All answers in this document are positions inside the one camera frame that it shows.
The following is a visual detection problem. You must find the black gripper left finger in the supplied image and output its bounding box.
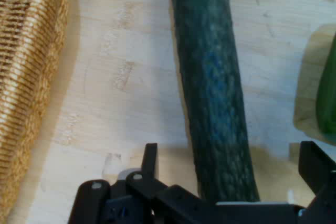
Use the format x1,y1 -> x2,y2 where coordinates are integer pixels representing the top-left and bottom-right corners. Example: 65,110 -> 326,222
68,142 -> 216,224

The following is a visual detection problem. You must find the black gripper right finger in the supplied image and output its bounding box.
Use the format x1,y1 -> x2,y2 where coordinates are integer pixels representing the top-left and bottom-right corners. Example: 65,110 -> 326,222
298,141 -> 336,224

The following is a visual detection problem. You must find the green bell pepper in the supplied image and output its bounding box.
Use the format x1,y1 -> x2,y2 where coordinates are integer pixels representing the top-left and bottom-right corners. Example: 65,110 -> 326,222
316,31 -> 336,145

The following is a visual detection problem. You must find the bamboo cutting board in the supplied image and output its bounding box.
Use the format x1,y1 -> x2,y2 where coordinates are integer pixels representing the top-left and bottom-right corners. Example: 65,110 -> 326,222
6,0 -> 336,224

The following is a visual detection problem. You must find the long dark green cucumber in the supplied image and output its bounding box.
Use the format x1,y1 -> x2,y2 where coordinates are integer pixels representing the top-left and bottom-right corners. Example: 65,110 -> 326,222
170,0 -> 261,204

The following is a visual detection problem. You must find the woven wicker basket with handles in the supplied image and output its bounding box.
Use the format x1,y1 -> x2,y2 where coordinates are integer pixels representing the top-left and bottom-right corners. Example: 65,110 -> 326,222
0,0 -> 71,224

